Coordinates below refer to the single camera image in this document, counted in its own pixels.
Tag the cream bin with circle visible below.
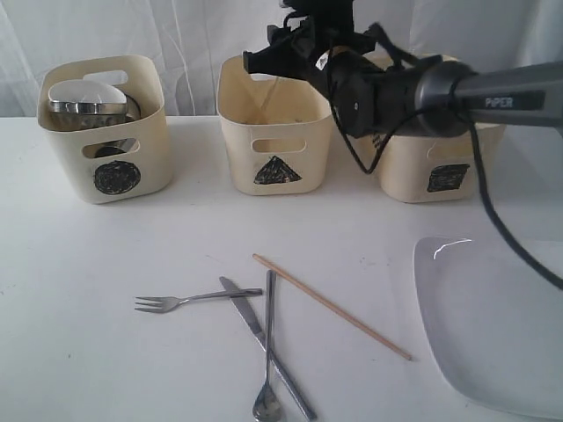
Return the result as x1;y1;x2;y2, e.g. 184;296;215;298
37;55;172;204

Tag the steel table knife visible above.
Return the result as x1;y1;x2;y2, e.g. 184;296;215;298
230;296;318;421

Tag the stainless steel bowl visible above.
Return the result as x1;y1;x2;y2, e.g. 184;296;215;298
48;100;128;132

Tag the cream bin with square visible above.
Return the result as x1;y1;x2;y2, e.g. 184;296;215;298
373;53;507;205

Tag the cream bin with triangle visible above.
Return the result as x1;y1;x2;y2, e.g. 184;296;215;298
216;56;333;196

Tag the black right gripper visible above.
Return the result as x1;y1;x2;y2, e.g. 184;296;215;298
242;1;398;95

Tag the white curtain backdrop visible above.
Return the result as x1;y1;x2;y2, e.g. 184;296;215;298
1;1;562;117

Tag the large white square plate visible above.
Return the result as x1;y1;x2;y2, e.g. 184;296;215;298
413;236;562;420

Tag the small white ceramic bowl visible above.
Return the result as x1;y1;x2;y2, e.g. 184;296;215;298
48;79;127;104

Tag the steel mug with handle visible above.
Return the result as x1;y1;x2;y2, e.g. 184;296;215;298
93;95;141;158

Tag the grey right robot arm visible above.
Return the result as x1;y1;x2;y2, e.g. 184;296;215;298
242;1;562;138

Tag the steel long-handled spoon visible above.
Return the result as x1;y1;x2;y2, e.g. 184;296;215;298
252;270;282;421

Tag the small steel fork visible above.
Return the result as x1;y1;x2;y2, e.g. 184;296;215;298
135;288;263;314

